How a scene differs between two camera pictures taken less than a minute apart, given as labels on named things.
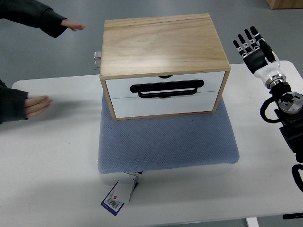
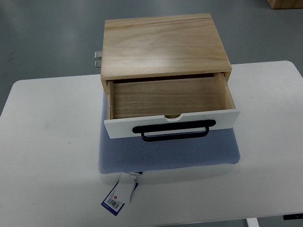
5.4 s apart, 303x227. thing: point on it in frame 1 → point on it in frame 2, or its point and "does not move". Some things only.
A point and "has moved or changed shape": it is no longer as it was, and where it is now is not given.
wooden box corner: [285, 4] does not move
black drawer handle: [167, 86] → [173, 127]
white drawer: [119, 88] has moved or changed shape
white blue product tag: [121, 192] does not move
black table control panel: [292, 215] does not move
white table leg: [252, 222] does not move
